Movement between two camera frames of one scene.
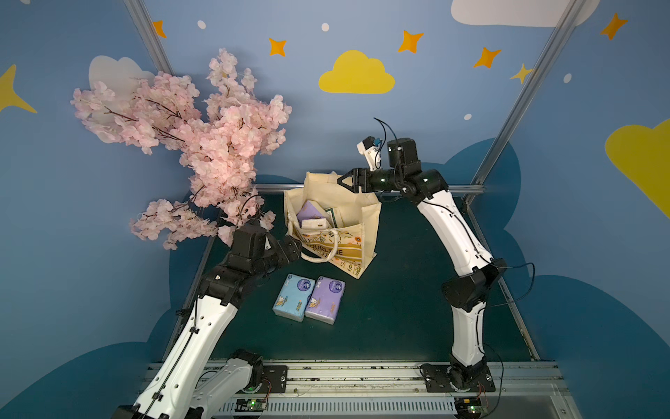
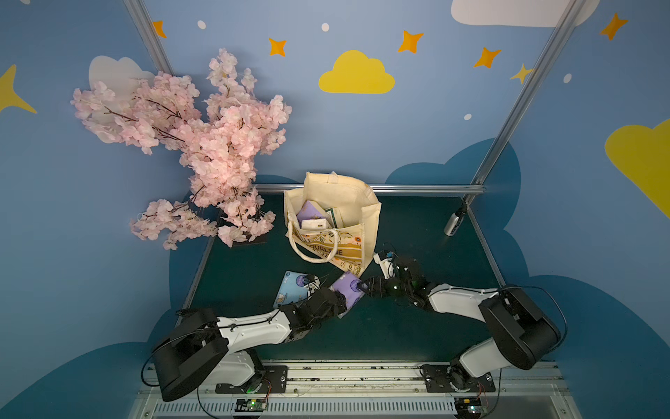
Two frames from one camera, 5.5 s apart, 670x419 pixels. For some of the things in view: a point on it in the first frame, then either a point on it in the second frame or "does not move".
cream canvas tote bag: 333,223 does not move
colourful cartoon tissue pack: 314,223 does not move
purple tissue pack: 308,211 does not move
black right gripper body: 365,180 to 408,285
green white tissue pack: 330,213 does not move
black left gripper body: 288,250 to 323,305
